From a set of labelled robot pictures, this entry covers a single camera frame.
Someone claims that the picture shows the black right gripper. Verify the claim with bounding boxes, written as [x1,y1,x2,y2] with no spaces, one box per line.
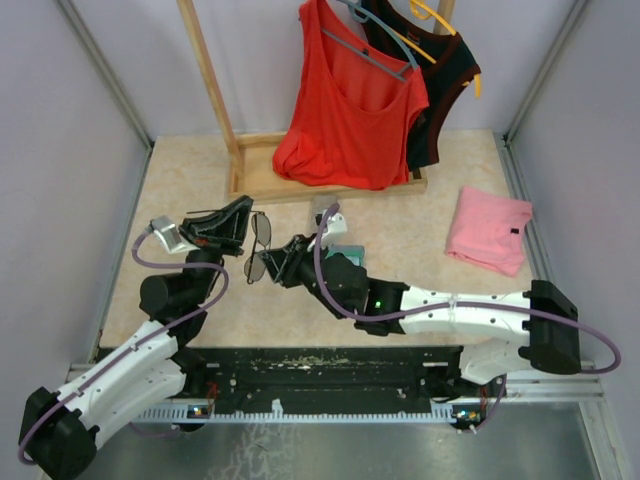
[260,232,350,319]

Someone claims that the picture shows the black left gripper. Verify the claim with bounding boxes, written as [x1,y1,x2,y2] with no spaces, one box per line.
[179,196,253,305]

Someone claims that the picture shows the thin metal frame sunglasses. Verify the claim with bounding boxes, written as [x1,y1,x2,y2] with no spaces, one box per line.
[244,212,272,285]

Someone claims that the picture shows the blue-grey glasses case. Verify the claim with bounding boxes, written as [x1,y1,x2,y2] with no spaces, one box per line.
[327,245,365,267]

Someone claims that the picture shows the grey glasses case green lining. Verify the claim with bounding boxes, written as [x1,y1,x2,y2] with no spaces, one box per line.
[310,194,339,225]

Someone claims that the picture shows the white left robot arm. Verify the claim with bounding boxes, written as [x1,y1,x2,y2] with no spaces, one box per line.
[18,195,254,479]

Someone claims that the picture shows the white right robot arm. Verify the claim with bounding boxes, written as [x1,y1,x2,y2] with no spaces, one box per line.
[256,236,582,396]

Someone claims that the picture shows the wooden clothes rack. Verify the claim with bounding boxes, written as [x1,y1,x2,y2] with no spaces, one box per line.
[178,1,426,202]

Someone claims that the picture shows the red tank top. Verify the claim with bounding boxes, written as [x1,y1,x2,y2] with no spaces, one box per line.
[272,1,429,190]

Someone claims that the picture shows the folded pink t-shirt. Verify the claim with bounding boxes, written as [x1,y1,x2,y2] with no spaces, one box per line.
[445,186,533,277]

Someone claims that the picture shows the grey clothes hanger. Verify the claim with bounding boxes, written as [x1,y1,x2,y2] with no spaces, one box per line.
[320,1,421,83]

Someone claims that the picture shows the black maroon-trimmed tank top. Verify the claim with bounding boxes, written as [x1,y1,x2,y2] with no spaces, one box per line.
[365,0,481,171]

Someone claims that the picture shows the yellow clothes hanger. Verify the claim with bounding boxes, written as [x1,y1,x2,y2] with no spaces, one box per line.
[408,0,483,99]

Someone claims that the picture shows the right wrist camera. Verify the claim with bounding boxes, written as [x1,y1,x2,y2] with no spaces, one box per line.
[317,213,348,248]

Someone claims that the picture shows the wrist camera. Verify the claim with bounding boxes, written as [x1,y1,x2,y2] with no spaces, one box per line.
[150,215,198,254]
[317,213,348,248]

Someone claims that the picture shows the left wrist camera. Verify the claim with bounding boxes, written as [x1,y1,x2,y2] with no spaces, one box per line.
[150,215,198,254]

